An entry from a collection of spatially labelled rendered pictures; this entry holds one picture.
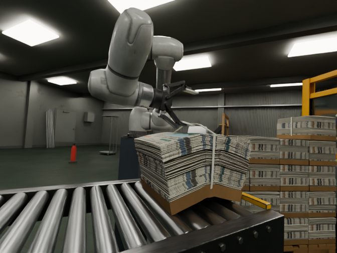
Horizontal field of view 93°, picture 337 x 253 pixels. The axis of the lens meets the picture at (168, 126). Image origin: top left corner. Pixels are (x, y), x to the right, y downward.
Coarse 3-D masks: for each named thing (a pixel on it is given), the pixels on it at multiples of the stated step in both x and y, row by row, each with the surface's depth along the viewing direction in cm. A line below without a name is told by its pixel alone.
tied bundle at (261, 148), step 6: (234, 138) 162; (240, 138) 151; (246, 138) 142; (252, 138) 137; (258, 138) 138; (264, 138) 139; (270, 138) 140; (246, 144) 142; (252, 144) 137; (258, 144) 139; (264, 144) 139; (270, 144) 139; (276, 144) 140; (252, 150) 137; (258, 150) 138; (264, 150) 139; (270, 150) 140; (276, 150) 141; (252, 156) 137; (258, 156) 137; (264, 156) 138; (270, 156) 139; (276, 156) 140
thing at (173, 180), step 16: (144, 144) 59; (160, 144) 49; (176, 144) 50; (192, 144) 52; (144, 160) 65; (160, 160) 49; (176, 160) 50; (192, 160) 53; (144, 176) 70; (160, 176) 53; (176, 176) 50; (192, 176) 53; (160, 192) 54; (176, 192) 50
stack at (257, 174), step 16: (256, 176) 137; (272, 176) 139; (288, 176) 141; (304, 176) 143; (256, 192) 135; (272, 192) 137; (288, 192) 140; (304, 192) 143; (256, 208) 135; (272, 208) 137; (288, 208) 139; (304, 208) 141; (288, 224) 139; (304, 224) 141
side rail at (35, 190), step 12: (120, 180) 81; (132, 180) 82; (0, 192) 59; (12, 192) 59; (24, 192) 61; (36, 192) 62; (48, 192) 64; (72, 192) 68; (120, 192) 77; (48, 204) 64; (108, 204) 74
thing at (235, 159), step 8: (224, 136) 59; (224, 144) 59; (232, 144) 61; (240, 144) 63; (224, 152) 59; (232, 152) 61; (240, 152) 63; (248, 152) 65; (224, 160) 59; (232, 160) 61; (240, 160) 63; (248, 160) 65; (224, 168) 60; (232, 168) 61; (240, 168) 63; (216, 176) 58; (224, 176) 60; (232, 176) 62; (240, 176) 64; (224, 184) 60; (232, 184) 62; (240, 184) 64; (232, 200) 61
